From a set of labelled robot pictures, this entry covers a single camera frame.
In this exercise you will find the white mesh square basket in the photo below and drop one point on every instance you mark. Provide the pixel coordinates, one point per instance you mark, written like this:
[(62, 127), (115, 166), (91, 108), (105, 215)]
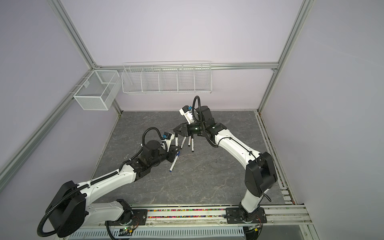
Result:
[(99, 90)]

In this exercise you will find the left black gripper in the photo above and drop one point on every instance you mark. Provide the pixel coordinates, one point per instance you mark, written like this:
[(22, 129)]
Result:
[(172, 154)]

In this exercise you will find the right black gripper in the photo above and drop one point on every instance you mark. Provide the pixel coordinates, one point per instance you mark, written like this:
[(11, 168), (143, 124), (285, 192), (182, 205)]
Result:
[(184, 125)]

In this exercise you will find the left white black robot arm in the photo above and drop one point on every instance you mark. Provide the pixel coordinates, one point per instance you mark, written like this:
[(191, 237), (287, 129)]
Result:
[(74, 204)]

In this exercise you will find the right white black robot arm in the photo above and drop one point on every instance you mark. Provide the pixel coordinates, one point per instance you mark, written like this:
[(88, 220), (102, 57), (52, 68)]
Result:
[(260, 172)]

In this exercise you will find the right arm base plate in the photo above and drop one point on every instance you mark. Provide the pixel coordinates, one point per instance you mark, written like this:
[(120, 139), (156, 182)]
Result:
[(241, 216)]

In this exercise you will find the blue capped whiteboard marker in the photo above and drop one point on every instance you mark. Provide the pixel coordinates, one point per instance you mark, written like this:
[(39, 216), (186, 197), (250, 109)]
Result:
[(174, 162)]

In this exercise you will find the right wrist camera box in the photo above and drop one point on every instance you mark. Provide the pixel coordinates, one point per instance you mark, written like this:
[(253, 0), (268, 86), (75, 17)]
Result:
[(186, 112)]

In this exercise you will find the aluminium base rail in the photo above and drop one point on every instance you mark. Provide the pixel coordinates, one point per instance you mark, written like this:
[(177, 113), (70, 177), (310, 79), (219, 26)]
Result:
[(189, 216)]

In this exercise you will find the white wire long basket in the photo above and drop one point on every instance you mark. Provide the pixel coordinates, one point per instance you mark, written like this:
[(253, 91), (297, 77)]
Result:
[(167, 81)]

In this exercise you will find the aluminium frame profile back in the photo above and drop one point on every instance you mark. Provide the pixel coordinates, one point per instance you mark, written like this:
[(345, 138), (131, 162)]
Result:
[(193, 64)]

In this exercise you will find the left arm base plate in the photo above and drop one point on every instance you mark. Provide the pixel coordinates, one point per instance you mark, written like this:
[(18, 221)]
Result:
[(136, 217)]

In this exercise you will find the white vented cable duct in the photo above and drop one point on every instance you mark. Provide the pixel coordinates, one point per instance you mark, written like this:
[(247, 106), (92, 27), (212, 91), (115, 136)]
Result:
[(158, 233)]

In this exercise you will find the aluminium frame profile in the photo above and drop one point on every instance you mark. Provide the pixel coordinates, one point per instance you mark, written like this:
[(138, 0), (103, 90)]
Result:
[(193, 64), (298, 24), (46, 137)]

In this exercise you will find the aluminium frame profile left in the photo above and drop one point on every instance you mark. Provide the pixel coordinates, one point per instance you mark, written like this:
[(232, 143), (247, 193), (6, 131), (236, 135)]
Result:
[(46, 137)]

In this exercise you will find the aluminium frame profile right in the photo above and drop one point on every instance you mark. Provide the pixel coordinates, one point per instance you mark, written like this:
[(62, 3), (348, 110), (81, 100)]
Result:
[(298, 24)]

